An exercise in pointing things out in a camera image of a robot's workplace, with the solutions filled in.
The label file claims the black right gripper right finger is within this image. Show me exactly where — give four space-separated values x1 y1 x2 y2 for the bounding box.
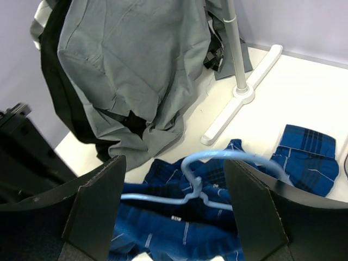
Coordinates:
224 160 289 261

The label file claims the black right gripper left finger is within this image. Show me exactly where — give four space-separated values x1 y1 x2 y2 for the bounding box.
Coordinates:
61 156 126 260

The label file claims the light blue hanger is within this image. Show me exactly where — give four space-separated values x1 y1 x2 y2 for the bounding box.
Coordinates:
121 149 293 211

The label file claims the blue plaid shirt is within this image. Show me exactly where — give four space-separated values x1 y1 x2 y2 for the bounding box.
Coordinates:
107 125 339 260

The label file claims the grey shirt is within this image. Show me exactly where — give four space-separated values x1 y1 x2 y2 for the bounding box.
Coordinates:
57 1 226 170

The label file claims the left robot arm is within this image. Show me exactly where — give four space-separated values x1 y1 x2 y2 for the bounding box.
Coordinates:
1 103 76 204

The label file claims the black white checked shirt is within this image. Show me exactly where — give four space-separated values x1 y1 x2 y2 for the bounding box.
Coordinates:
30 0 224 72

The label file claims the white clothes rack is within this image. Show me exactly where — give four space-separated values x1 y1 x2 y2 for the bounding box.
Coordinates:
200 1 283 146

